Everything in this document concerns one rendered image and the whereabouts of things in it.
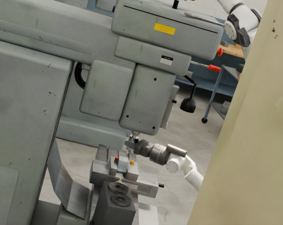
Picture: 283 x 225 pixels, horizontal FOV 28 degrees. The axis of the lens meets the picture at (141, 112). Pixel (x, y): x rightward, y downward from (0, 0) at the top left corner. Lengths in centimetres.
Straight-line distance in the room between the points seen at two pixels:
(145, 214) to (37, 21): 113
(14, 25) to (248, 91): 179
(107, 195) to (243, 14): 92
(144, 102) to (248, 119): 176
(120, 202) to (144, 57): 63
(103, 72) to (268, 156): 171
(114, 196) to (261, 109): 163
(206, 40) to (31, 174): 96
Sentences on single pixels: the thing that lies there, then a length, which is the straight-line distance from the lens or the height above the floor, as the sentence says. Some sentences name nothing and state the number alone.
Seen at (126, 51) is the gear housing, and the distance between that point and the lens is 243.
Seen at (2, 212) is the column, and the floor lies 83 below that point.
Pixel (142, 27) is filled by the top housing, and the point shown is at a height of 179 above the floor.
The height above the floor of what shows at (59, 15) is 174.
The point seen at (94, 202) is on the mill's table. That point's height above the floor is 93.
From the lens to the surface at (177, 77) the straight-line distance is 856.
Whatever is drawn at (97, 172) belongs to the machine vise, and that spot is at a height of 100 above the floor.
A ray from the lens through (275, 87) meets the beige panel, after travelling 77.
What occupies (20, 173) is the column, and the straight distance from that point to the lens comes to 254.
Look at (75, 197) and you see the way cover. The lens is 281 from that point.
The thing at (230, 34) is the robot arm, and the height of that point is 190.
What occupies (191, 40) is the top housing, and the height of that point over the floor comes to 179.
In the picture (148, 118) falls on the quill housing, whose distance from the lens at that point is 254.
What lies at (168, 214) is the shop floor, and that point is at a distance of 488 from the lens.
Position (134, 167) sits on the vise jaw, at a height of 104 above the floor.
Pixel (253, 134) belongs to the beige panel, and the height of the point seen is 196.
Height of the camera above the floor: 217
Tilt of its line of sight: 17 degrees down
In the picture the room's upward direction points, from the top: 17 degrees clockwise
